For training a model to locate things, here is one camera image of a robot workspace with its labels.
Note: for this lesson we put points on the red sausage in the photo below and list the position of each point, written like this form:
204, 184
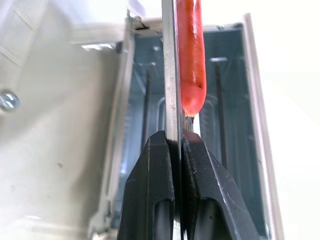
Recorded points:
193, 62

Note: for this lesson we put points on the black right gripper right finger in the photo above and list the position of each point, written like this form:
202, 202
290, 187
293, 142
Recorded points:
207, 180

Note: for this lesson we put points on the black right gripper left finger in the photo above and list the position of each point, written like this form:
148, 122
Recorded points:
146, 185

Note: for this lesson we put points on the cream toaster oven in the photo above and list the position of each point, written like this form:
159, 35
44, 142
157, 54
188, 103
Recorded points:
232, 100

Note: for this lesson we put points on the cream toaster oven door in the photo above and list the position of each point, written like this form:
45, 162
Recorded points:
62, 125

